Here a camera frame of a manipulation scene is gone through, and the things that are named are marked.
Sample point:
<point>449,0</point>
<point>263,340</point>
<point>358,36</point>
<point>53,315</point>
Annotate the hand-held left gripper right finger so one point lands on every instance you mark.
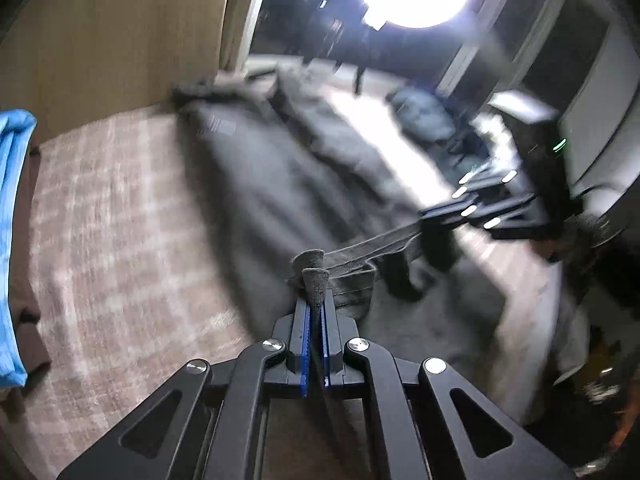
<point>325,350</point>

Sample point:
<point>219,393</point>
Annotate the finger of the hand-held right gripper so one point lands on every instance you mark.
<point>450,212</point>
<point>487,182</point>

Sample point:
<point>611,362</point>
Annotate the dark grey pants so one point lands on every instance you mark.
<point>420,115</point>

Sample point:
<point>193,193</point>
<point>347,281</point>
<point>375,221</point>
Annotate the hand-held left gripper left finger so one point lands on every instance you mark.
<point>305,350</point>

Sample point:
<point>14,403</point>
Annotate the wooden headboard panel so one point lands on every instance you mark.
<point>125,35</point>

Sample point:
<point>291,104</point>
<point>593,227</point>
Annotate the grey flower print t-shirt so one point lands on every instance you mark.
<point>300,185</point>

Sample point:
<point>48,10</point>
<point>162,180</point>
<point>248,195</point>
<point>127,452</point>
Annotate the blue striped garment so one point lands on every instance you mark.
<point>10,235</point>

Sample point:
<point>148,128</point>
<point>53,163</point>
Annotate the brown fleece garment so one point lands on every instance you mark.
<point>27,320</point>

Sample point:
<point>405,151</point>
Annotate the black tripod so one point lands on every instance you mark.
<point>360,80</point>

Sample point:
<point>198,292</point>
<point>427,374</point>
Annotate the navy garment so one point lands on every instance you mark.
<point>465,140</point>

